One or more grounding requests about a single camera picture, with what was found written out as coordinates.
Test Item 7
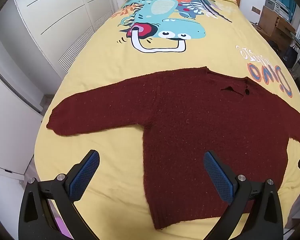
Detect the grey printer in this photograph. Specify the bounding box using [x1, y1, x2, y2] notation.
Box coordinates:
[264, 0, 290, 21]

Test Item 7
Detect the dark bag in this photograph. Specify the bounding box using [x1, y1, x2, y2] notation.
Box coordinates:
[282, 45, 300, 68]

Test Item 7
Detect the wooden cabinet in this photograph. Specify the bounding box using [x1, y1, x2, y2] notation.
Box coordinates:
[258, 5, 297, 53]

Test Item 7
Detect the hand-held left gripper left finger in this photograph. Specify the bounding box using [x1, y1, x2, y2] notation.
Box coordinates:
[18, 149, 100, 240]

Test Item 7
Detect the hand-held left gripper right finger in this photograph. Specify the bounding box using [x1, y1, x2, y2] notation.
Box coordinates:
[203, 151, 283, 240]

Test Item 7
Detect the dark red knit sweater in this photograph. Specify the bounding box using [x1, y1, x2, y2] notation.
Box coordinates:
[46, 66, 300, 230]

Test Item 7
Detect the white wardrobe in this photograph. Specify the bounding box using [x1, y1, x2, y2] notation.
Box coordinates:
[0, 0, 127, 180]

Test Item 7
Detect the yellow printed blanket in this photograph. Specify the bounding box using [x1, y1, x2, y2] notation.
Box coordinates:
[31, 0, 300, 240]

